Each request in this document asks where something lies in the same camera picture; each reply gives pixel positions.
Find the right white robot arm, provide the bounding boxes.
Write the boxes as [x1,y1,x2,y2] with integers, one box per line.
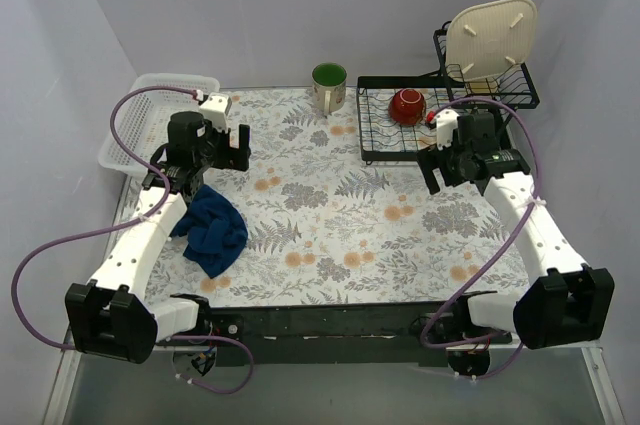
[418,109,614,349]

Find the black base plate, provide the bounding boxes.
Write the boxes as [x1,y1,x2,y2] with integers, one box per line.
[154,302,514,369]

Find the black wire dish rack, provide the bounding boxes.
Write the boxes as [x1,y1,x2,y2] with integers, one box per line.
[355,20,541,166]

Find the red bowl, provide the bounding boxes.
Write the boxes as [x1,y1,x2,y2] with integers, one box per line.
[388,88,426,126]

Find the blue t shirt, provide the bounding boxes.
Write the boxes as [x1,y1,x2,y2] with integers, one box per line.
[170,185,248,278]

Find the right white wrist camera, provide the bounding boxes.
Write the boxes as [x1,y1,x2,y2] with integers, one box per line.
[426,109,459,151]

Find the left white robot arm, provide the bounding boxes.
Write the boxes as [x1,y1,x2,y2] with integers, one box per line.
[65,111,251,364]

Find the cream square plastic lid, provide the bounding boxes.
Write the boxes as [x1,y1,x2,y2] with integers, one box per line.
[445,0,538,82]

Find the floral table mat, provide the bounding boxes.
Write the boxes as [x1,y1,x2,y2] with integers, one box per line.
[145,88,528,307]

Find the green inside floral mug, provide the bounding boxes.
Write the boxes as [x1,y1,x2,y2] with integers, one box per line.
[312,62,347,116]

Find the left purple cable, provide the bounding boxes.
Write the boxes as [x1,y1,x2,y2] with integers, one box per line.
[10,85,255,394]

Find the white plastic basket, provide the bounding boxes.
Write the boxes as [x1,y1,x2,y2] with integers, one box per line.
[98,73,220,180]

